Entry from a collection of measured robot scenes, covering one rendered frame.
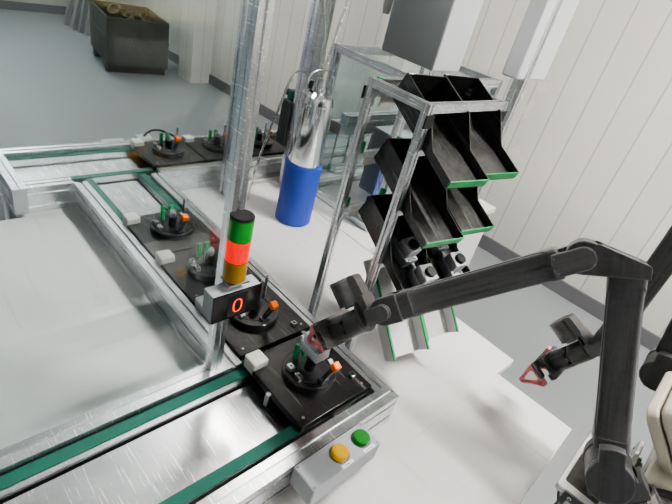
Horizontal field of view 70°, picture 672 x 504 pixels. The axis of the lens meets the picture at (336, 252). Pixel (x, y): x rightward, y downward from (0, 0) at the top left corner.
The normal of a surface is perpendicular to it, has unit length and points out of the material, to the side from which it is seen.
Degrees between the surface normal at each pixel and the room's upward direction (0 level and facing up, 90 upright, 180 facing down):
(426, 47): 90
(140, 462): 0
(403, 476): 0
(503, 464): 0
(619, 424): 66
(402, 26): 90
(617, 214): 90
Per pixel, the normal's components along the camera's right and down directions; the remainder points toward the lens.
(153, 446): 0.22, -0.82
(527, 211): -0.69, 0.25
